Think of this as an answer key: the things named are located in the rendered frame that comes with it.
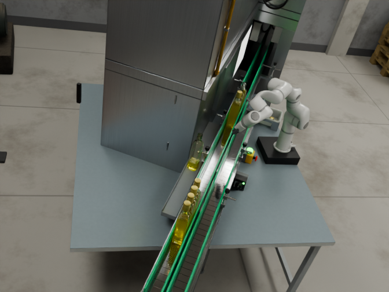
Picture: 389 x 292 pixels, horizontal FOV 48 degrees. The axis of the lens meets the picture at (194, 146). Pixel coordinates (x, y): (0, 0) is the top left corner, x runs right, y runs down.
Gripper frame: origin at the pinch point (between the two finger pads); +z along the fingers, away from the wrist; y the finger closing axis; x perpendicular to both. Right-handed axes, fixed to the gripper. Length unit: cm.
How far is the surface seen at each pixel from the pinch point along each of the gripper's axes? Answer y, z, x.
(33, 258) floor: 148, 75, -28
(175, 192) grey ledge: 57, -3, 2
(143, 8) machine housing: 11, -40, -81
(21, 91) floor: 70, 207, -168
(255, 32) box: -113, 102, -47
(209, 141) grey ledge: 11.0, 29.1, -5.3
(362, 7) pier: -356, 257, 9
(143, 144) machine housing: 47, 24, -32
